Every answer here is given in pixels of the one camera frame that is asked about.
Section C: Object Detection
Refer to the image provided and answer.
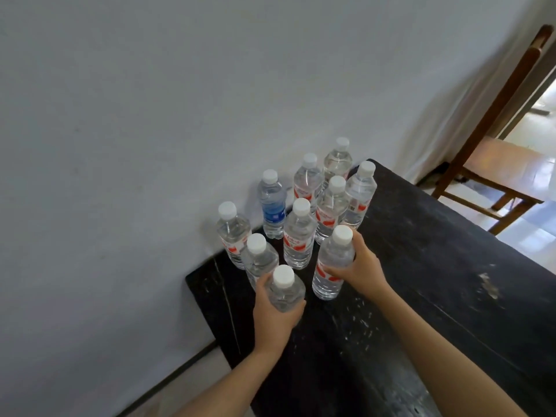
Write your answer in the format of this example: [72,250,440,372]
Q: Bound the person's left hand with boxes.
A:
[253,271,307,353]

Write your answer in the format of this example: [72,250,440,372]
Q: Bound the person's right hand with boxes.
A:
[322,230,390,301]

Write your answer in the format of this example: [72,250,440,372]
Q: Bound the clear red-label water bottle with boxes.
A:
[311,225,356,301]

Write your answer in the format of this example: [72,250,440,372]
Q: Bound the clear unlabelled water bottle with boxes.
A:
[266,265,306,313]

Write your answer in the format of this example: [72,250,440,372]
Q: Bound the person's right forearm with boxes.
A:
[368,283,529,417]

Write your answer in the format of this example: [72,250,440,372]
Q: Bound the person's left forearm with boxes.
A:
[173,345,285,417]

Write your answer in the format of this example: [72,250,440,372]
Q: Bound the group of red-label water bottles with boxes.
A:
[217,136,378,292]

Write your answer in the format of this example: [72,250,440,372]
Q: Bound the blue-label water bottle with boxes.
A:
[257,169,288,240]

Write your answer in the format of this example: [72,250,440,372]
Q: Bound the brown wooden chair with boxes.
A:
[431,24,556,237]

